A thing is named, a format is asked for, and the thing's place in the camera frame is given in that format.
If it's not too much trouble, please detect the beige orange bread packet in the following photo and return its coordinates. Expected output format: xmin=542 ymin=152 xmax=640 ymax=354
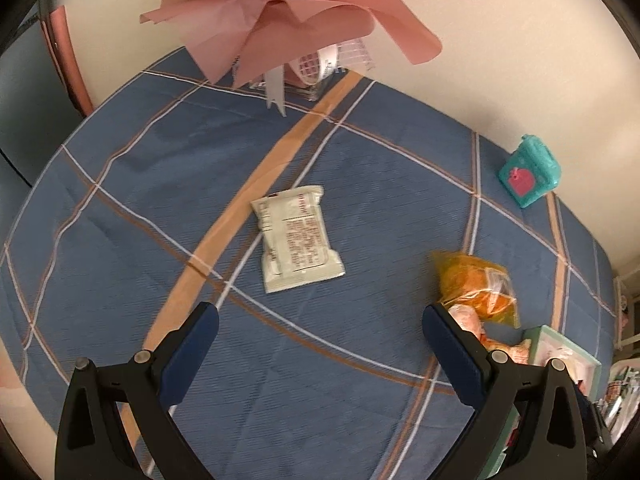
xmin=480 ymin=336 xmax=532 ymax=364

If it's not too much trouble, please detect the teal rimmed white tray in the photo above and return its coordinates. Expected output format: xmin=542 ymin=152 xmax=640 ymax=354
xmin=480 ymin=325 xmax=602 ymax=479

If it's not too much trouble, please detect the round jelly cup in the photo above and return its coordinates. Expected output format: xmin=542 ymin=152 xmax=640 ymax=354
xmin=448 ymin=304 xmax=486 ymax=340

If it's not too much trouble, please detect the white shelf unit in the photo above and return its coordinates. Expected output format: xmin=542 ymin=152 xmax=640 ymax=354
xmin=614 ymin=266 xmax=639 ymax=359

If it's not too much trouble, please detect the orange cake clear packet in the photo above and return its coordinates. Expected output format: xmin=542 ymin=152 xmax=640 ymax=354
xmin=433 ymin=252 xmax=521 ymax=328

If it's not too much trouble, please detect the white snack packet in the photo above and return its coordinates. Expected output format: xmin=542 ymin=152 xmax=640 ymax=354
xmin=252 ymin=185 xmax=345 ymax=294

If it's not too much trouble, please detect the blue plaid tablecloth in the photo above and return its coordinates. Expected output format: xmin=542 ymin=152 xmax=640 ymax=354
xmin=1 ymin=50 xmax=615 ymax=479

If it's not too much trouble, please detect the teal toy box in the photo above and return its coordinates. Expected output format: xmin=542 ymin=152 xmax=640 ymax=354
xmin=498 ymin=134 xmax=562 ymax=208

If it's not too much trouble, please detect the pink chair back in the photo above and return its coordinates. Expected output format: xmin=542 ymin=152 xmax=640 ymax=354
xmin=40 ymin=6 xmax=94 ymax=117

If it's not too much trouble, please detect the pink paper flower bouquet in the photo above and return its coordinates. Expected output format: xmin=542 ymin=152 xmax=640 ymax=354
xmin=140 ymin=0 xmax=442 ymax=107

